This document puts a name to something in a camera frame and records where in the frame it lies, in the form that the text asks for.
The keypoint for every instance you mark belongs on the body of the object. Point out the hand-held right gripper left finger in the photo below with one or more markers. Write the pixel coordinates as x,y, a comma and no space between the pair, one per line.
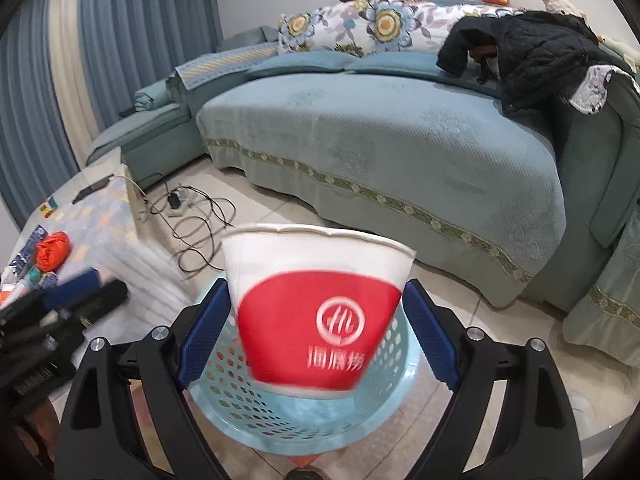
205,332

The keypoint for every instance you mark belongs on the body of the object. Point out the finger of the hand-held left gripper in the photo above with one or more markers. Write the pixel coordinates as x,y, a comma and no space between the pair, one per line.
105,297
70,290

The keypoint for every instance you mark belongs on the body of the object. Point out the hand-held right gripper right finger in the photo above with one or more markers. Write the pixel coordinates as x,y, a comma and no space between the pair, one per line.
430,335

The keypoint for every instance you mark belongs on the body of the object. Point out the red and white paper cup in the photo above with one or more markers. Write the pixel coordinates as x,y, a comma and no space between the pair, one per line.
300,320

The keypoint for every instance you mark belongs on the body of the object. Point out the light blue plastic basket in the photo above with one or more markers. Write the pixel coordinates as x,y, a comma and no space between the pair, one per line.
310,422

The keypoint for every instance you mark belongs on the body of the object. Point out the orange plastic bag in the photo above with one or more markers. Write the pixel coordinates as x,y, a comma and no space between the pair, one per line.
52,250

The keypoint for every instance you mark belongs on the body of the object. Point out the grey patterned table cloth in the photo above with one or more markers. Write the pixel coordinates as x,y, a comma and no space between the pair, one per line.
100,240

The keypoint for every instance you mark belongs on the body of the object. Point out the clear bag with blue print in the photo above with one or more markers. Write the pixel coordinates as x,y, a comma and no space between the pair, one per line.
27,250

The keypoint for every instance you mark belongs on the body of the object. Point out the colourful puzzle cube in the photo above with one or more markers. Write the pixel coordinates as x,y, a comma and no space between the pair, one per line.
49,206

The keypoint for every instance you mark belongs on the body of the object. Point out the white coffee table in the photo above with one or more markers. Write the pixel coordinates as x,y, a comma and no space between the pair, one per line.
132,210

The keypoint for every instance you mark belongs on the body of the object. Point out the black smartphone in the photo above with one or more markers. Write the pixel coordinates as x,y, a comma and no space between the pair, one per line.
91,191

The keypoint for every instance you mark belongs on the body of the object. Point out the white power strip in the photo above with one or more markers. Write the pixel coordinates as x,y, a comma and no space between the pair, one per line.
184,205

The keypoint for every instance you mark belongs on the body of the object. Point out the blue pleated curtain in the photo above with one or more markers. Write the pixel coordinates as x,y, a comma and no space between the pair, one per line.
150,35
25,125

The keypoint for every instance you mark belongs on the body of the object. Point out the teal sofa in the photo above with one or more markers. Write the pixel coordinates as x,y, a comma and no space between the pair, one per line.
375,150

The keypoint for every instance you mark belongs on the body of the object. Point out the folded teal blanket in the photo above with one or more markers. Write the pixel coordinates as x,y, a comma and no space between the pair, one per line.
150,95

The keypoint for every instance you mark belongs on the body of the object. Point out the white sheer curtain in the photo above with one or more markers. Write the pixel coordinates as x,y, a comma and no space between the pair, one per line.
75,60

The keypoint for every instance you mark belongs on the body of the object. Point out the striped sofa armrest cover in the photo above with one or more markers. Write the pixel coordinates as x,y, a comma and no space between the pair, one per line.
225,62

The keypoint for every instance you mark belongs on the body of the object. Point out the teal cushion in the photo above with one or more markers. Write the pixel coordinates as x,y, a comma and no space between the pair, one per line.
400,64
300,66

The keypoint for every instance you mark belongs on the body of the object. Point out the black quilted jacket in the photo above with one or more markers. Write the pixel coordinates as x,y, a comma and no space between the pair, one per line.
540,50

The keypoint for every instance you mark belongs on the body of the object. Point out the floral long pillow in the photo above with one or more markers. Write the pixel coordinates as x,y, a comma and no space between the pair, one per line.
385,22

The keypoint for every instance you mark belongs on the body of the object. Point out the cream plush toy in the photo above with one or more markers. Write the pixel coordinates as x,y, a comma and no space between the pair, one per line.
620,50

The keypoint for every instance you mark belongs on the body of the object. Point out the white plush toy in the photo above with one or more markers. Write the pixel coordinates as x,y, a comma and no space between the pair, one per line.
562,5

